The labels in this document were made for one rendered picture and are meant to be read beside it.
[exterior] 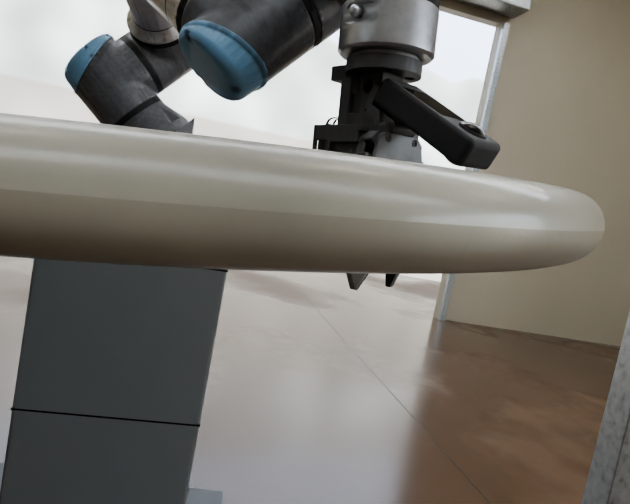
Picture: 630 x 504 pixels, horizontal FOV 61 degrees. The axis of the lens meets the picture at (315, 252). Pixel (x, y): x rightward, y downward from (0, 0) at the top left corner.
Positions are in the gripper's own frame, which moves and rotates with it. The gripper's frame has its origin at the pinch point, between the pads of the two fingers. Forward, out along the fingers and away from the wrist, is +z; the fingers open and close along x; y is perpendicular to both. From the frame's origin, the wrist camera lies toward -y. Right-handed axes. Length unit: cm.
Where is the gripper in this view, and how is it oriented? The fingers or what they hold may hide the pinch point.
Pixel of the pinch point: (379, 276)
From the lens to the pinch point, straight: 51.7
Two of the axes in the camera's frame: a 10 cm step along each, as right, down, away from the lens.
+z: -0.9, 9.9, 1.1
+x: -7.1, 0.2, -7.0
